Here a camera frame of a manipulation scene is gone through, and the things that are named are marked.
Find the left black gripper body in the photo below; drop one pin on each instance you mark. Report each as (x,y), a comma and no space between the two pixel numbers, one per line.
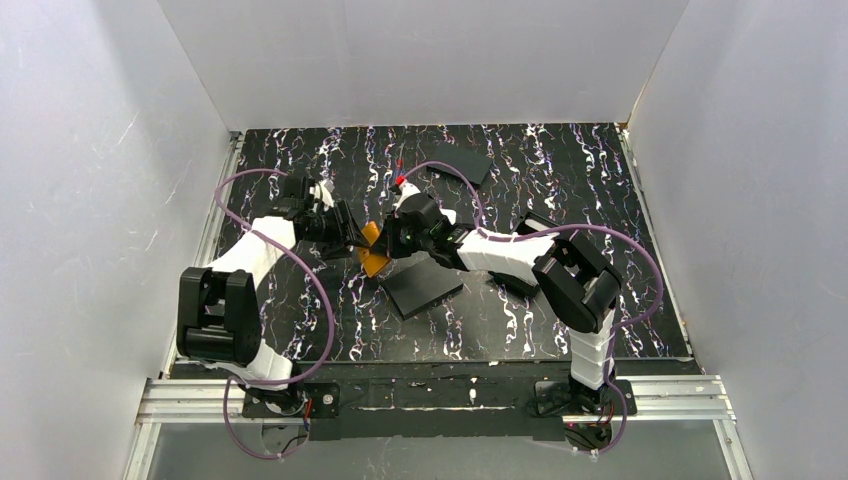
(348,234)

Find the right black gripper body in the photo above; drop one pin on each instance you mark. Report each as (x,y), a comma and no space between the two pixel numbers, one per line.
(403,229)

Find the orange leather card holder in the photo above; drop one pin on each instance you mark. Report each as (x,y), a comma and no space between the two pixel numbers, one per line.
(372,262)

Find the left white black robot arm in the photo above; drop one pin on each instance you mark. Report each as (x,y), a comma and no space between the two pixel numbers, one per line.
(218,315)

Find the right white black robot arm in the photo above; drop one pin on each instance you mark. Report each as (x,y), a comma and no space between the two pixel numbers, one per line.
(579,283)

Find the flat black box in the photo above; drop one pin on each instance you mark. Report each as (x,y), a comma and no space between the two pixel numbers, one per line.
(474,166)

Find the open black plastic box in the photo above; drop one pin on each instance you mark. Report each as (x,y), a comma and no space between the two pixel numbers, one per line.
(530,222)

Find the black network switch box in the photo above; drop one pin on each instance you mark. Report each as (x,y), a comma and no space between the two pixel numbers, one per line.
(420,287)

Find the left aluminium side rail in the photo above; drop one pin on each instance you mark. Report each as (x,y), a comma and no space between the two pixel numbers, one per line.
(208,240)

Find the aluminium front frame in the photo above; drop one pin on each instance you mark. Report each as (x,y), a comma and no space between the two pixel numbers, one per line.
(685,428)

